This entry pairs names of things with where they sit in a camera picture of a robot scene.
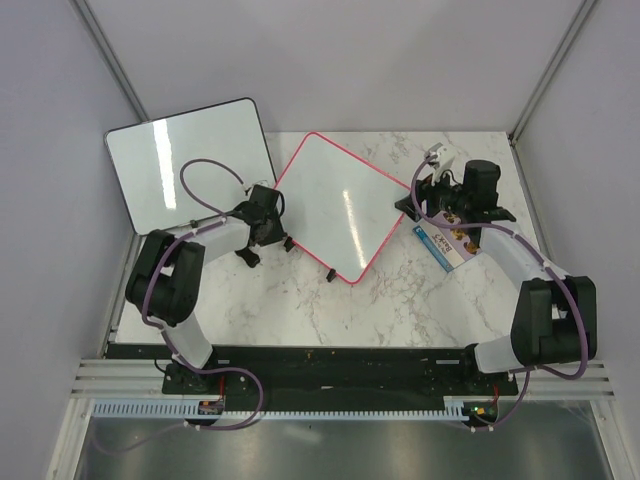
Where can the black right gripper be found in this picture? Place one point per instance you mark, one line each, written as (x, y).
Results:
(426, 191)

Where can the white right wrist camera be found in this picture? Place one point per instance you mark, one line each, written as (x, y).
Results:
(440, 158)

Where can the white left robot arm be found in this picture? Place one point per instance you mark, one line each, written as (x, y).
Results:
(165, 282)

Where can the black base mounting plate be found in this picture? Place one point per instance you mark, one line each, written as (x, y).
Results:
(337, 380)

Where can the black framed whiteboard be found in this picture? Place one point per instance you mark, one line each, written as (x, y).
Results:
(171, 168)

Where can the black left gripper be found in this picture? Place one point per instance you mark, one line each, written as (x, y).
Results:
(278, 235)

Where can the pink framed whiteboard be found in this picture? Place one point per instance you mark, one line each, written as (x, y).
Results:
(339, 208)

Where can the dog picture book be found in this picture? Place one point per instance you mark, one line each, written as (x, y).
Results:
(450, 247)

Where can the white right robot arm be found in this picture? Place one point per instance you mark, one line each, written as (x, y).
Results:
(554, 323)

